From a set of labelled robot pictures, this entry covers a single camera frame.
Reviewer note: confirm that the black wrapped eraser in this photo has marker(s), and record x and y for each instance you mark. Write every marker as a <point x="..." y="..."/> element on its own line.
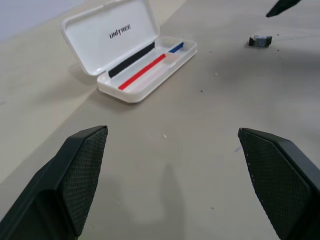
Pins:
<point x="260" y="41"/>

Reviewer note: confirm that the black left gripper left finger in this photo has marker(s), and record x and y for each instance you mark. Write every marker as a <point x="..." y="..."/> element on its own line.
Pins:
<point x="62" y="190"/>

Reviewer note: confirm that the black pen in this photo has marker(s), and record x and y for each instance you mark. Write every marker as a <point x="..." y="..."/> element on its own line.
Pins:
<point x="131" y="60"/>

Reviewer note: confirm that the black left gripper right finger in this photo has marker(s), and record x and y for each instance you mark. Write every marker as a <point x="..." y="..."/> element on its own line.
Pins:
<point x="277" y="185"/>

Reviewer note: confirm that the white Unitree pencil case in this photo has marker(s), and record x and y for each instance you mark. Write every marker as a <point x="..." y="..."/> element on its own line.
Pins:
<point x="120" y="57"/>

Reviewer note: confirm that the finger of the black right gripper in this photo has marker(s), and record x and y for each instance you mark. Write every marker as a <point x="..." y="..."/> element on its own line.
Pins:
<point x="280" y="8"/>

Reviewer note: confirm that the blue pen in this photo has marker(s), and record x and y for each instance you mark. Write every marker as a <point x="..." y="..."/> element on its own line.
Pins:
<point x="176" y="47"/>

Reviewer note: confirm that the red pen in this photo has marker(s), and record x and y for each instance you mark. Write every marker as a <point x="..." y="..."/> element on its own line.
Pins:
<point x="141" y="72"/>

